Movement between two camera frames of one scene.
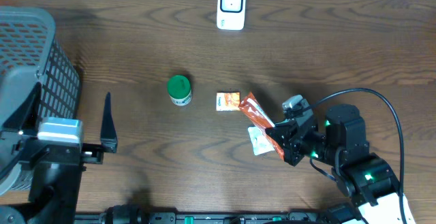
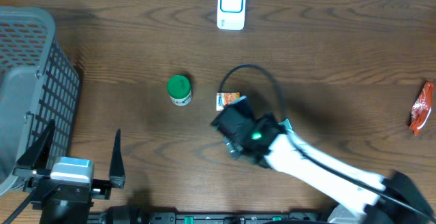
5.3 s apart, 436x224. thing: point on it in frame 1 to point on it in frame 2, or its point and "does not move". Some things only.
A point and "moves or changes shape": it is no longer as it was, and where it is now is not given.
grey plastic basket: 31,54 does not move
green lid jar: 179,90 does not move
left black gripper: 87,156 to 96,193
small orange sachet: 227,101 does not move
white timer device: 231,6 does not move
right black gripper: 287,135 to 232,148
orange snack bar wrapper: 251,105 moves or changes shape
